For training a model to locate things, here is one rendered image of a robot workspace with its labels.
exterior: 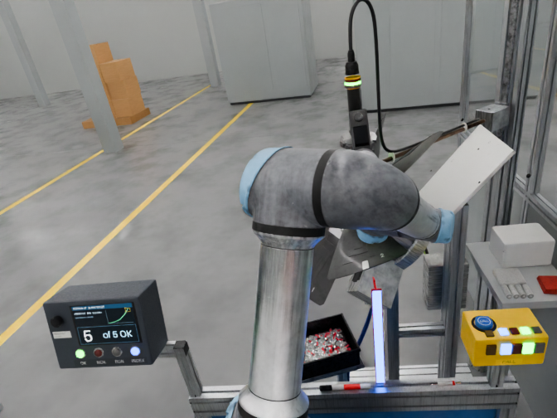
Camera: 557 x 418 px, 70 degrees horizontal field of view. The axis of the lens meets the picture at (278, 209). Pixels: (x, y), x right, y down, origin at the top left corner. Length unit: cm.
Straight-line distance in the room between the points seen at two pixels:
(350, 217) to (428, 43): 615
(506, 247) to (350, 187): 114
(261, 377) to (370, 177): 35
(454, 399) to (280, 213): 85
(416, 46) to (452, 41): 48
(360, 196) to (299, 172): 9
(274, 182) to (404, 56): 612
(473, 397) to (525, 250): 60
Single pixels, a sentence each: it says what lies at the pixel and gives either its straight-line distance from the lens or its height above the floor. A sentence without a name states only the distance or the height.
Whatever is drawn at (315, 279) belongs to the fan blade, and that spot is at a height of 97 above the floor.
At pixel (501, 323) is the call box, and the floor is 107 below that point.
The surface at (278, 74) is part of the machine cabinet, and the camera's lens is 845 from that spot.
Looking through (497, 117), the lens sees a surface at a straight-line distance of 162.
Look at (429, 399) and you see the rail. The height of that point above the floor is 83.
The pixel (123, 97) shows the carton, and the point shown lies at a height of 53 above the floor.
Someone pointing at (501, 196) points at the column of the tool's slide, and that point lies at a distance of 183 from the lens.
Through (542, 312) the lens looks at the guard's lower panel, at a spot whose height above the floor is 58.
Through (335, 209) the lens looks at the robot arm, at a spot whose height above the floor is 158.
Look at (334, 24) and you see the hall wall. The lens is 1331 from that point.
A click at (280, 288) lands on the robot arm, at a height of 146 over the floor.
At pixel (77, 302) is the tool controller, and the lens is 113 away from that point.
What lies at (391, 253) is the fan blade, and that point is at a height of 121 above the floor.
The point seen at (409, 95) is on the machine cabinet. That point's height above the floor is 23.
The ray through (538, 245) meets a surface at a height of 96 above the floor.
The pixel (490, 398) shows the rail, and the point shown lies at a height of 82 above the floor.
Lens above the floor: 184
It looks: 27 degrees down
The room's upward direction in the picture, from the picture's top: 10 degrees counter-clockwise
